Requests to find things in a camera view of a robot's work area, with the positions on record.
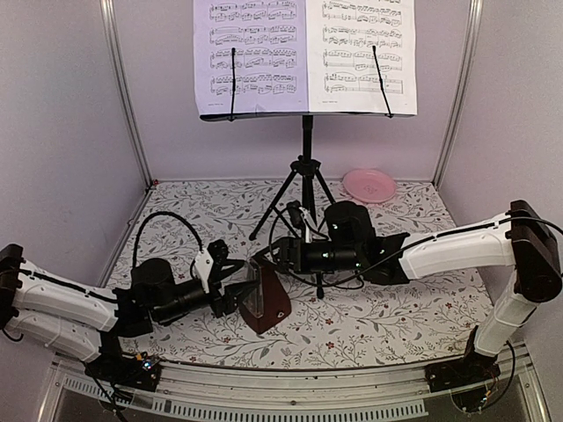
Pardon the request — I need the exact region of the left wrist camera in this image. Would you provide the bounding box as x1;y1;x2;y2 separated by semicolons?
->
191;239;229;295

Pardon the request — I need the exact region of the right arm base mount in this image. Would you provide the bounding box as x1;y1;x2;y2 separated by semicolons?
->
424;327;501;392

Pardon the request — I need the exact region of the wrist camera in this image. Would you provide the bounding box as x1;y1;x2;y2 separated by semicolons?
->
191;239;229;295
287;200;312;244

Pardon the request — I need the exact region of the white sheet music paper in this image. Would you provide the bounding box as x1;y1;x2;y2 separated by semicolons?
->
306;0;418;116

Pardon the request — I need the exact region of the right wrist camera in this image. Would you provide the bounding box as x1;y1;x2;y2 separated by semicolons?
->
287;200;312;244

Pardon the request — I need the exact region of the clear metronome front cover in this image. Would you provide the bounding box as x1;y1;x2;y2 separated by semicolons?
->
239;258;264;318

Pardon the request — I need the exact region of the left aluminium frame post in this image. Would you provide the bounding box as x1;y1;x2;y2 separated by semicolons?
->
99;0;153;190

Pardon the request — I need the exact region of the black folding tripod stand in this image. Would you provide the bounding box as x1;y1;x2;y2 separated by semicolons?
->
258;116;338;300

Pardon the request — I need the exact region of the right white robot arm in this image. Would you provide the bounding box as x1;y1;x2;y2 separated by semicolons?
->
259;200;562;383

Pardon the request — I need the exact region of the front aluminium rail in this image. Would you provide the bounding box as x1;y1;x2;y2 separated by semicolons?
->
39;343;553;421

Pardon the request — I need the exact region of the right aluminium frame post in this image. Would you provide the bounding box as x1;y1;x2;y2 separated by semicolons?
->
432;0;484;190

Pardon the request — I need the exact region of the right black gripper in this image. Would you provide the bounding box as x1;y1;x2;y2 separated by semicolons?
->
256;236;362;274

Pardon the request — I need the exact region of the dark red metronome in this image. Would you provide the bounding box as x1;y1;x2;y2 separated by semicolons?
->
238;258;292;334

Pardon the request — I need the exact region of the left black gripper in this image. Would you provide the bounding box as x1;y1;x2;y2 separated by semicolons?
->
153;279;260;324

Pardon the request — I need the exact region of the aluminium frame post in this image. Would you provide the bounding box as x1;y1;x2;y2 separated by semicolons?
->
99;0;153;190
432;0;484;190

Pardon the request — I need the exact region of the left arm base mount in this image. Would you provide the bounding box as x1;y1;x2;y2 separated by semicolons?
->
84;332;162;392

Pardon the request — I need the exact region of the black perforated music stand desk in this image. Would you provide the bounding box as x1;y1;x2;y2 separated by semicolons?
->
199;110;416;122

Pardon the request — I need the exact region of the floral patterned table mat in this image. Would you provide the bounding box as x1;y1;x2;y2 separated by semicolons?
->
106;180;492;369

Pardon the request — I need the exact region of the pink plastic plate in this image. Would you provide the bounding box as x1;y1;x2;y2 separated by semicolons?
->
342;169;397;203

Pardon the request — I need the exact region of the purple sheet music paper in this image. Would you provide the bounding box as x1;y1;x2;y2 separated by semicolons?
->
193;1;309;118

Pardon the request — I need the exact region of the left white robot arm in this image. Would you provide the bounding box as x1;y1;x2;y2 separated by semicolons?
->
1;241;261;382

